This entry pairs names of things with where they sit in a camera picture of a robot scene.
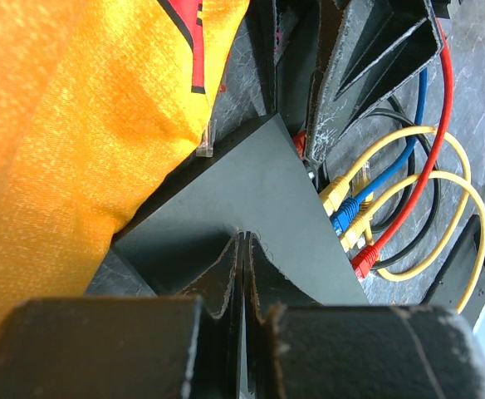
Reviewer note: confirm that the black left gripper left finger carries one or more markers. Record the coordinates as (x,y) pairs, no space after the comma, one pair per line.
(179,346)

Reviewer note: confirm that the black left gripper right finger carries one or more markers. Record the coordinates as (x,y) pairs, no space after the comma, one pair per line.
(299,348)

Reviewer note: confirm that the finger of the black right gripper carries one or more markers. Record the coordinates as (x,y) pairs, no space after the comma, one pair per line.
(366,50)
(296,39)

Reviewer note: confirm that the black network switch box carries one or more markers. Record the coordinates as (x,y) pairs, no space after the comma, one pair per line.
(255,182)

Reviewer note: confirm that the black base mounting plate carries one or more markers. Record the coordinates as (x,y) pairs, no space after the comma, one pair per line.
(452,279)

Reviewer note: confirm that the orange Mickey Mouse pillow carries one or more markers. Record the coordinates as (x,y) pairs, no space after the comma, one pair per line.
(99,101)

